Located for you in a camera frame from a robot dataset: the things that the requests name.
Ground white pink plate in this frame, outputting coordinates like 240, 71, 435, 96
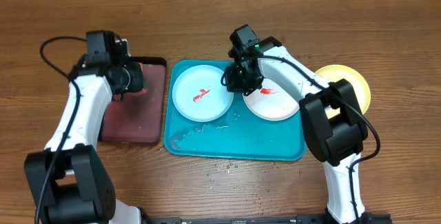
243, 79, 300, 121

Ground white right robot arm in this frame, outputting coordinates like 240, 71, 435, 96
221, 34, 369, 223

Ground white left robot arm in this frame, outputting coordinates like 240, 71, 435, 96
24, 55, 151, 223

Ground teal plastic tray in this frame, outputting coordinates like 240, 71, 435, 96
163, 59, 307, 162

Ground yellow plate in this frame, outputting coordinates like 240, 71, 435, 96
316, 64, 371, 114

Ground light blue plate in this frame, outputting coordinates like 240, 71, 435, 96
172, 65, 234, 122

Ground red sponge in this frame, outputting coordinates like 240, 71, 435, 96
119, 89, 146, 101

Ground dark tray with red water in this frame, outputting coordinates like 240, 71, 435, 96
98, 57, 167, 145

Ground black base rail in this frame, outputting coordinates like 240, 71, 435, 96
152, 213, 393, 224

